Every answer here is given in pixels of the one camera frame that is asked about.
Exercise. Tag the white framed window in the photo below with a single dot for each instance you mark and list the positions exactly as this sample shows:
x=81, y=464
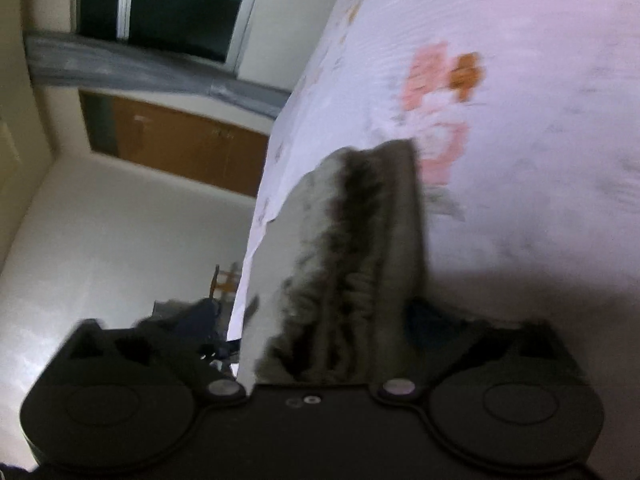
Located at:
x=213, y=30

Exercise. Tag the pink floral bed sheet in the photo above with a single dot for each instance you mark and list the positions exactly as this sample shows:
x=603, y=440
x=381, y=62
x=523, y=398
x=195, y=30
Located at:
x=525, y=116

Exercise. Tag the brown wooden door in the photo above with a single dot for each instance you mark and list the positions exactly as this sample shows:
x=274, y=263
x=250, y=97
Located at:
x=179, y=143

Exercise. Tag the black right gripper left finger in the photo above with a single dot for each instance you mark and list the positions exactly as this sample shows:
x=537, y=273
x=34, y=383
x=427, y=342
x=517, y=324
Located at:
x=181, y=344

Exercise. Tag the wooden chair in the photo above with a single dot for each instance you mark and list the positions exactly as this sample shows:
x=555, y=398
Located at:
x=225, y=283

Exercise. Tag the grey curtain left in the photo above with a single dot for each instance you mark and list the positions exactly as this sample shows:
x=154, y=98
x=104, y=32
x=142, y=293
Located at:
x=66, y=60

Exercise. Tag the olive green pants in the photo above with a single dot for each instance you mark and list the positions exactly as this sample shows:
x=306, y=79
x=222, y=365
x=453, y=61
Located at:
x=329, y=281

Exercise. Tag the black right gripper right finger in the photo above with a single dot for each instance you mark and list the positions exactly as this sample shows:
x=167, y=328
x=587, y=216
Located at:
x=441, y=345

